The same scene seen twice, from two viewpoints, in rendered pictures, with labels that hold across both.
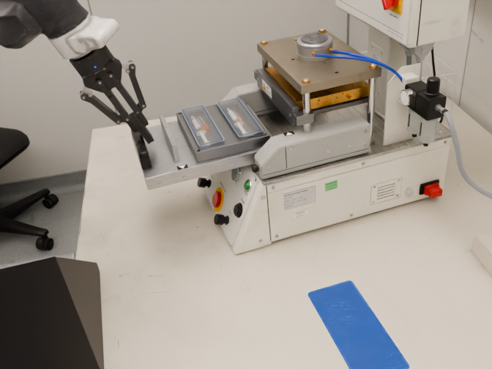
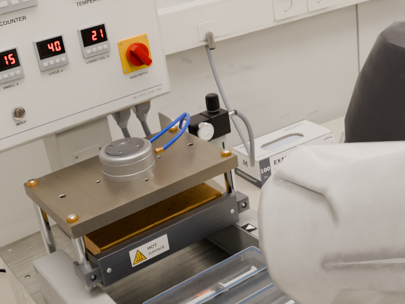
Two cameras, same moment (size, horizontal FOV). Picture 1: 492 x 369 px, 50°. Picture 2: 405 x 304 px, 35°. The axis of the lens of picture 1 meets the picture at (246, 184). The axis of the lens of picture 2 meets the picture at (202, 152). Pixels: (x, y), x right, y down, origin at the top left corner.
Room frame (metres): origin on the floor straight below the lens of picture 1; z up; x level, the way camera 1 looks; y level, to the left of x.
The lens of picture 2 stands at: (1.25, 0.67, 1.51)
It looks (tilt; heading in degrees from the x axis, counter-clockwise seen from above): 24 degrees down; 254
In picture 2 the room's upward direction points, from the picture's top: 9 degrees counter-clockwise
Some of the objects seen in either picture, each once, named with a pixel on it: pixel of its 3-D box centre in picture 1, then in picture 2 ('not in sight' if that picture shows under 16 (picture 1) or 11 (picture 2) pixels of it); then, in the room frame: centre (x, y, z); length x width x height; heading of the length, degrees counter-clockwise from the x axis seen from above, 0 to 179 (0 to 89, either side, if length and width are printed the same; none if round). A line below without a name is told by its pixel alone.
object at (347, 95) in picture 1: (315, 74); (139, 193); (1.12, -0.18, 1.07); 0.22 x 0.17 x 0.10; 15
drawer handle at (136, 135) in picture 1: (140, 144); not in sight; (1.02, 0.22, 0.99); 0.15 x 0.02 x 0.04; 15
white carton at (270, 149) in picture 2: not in sight; (284, 152); (0.67, -0.63, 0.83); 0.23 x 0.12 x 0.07; 11
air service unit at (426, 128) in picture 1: (419, 108); (207, 136); (0.94, -0.36, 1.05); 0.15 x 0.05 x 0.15; 15
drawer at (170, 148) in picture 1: (201, 137); not in sight; (1.05, 0.09, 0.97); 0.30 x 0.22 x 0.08; 105
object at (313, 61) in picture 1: (331, 66); (134, 173); (1.11, -0.22, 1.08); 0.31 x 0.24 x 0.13; 15
